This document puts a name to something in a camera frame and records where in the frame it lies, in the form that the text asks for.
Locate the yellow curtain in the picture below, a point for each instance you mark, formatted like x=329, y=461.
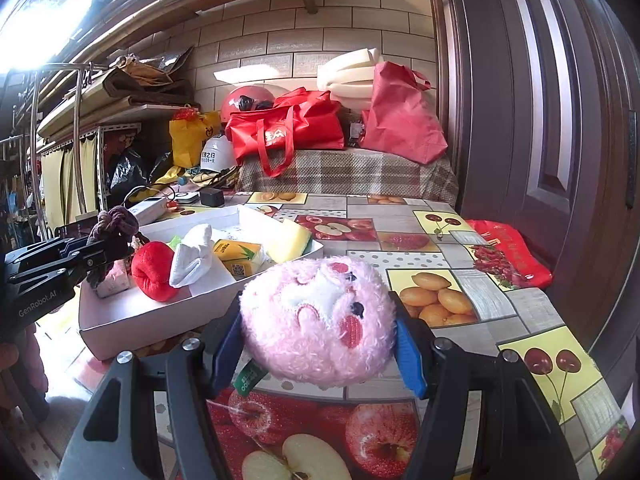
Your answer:
x=52, y=185

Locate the yellow juice carton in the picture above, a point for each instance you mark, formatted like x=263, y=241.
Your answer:
x=240, y=257

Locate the white cardboard tray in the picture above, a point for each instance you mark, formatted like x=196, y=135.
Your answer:
x=150, y=315

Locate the metal angle shelf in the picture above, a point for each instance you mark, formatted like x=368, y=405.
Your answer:
x=102, y=170

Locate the red plush apple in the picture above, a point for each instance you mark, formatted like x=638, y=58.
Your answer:
x=152, y=272

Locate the crumpled red fabric bag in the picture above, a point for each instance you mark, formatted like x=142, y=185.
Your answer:
x=400, y=120

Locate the person's left hand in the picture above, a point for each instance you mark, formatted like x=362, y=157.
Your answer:
x=7, y=357

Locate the brown folded cardboard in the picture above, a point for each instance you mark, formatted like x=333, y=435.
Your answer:
x=135, y=80

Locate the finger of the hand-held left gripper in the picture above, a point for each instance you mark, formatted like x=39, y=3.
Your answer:
x=95, y=262
x=50, y=255

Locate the flat red printed bag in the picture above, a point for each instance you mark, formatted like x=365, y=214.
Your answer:
x=510, y=250

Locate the yellow shopping bag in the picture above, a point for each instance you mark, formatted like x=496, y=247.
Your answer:
x=185, y=142

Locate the black charger box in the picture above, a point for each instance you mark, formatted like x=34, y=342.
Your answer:
x=212, y=197

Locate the white cloth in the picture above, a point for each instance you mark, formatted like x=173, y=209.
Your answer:
x=192, y=260

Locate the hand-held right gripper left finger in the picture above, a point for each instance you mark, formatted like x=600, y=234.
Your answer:
x=227, y=350

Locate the white helmet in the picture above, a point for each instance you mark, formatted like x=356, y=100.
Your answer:
x=217, y=155

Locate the black plastic bag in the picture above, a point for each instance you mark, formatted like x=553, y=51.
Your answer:
x=125, y=172

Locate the red helmet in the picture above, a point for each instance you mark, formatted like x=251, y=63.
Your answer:
x=235, y=105

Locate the pink plush toy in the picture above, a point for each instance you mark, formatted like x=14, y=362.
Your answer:
x=320, y=320

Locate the brown metal door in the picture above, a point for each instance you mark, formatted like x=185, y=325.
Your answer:
x=550, y=110

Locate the chrome pipe rack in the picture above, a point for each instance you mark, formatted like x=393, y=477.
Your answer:
x=76, y=160

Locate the dark knotted hair scrunchie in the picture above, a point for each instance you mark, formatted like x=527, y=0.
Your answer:
x=115, y=220

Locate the yellow green sponge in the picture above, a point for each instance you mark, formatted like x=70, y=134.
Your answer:
x=290, y=240

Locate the plaid blanket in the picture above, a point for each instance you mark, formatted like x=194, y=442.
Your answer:
x=350, y=172

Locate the white round charger pad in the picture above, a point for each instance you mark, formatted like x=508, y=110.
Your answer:
x=186, y=197

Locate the pink tissue pack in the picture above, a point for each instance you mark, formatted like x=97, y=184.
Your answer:
x=117, y=282

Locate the fruit print tablecloth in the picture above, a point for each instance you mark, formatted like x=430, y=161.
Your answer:
x=360, y=255

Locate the white foam rolls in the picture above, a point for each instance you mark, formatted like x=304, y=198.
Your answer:
x=345, y=75

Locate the red tote bag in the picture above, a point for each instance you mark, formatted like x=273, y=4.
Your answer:
x=300, y=130

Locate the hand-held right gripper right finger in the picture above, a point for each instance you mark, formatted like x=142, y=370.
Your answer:
x=410, y=355

